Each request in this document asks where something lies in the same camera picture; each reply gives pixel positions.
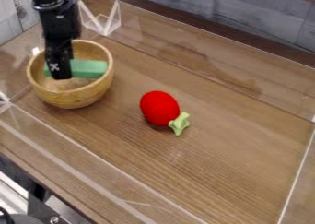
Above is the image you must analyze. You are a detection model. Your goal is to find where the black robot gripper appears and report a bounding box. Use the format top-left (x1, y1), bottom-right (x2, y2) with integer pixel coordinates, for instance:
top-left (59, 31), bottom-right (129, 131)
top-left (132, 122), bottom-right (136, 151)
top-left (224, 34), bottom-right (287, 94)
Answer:
top-left (37, 0), bottom-right (81, 80)

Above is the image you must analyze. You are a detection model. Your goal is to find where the green rectangular block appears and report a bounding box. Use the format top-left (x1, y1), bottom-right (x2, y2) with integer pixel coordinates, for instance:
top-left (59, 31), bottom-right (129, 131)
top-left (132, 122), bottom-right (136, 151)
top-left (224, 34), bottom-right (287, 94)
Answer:
top-left (42, 59), bottom-right (108, 79)

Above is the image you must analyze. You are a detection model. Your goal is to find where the light wooden bowl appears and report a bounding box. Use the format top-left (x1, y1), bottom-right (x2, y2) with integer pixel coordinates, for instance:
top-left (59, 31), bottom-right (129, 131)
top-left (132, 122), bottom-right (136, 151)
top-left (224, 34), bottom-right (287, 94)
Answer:
top-left (25, 40), bottom-right (115, 109)

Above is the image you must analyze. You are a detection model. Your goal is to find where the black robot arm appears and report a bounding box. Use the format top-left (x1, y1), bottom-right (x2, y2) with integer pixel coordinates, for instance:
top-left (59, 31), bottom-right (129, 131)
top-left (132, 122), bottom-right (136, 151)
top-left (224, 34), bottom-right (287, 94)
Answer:
top-left (32, 0), bottom-right (81, 80)

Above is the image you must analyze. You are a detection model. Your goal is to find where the red plush strawberry toy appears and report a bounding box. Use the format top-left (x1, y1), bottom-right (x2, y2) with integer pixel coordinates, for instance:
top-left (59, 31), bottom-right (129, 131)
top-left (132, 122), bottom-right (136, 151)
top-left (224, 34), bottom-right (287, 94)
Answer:
top-left (139, 90), bottom-right (189, 136)

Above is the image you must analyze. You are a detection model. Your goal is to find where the clear acrylic corner bracket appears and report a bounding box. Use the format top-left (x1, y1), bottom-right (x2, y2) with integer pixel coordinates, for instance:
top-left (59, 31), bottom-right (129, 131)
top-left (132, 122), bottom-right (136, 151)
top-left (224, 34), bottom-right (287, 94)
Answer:
top-left (77, 1), bottom-right (121, 36)

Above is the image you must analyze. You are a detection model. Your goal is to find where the clear acrylic enclosure wall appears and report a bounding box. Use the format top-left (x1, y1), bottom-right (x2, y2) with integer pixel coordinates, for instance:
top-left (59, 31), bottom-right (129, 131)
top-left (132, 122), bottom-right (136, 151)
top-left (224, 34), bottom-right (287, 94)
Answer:
top-left (0, 2), bottom-right (315, 224)

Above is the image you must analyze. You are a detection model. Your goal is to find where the black metal table bracket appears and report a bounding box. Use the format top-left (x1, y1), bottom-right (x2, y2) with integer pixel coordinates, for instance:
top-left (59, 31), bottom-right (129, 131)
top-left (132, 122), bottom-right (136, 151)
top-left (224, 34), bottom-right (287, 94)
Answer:
top-left (26, 184), bottom-right (71, 224)

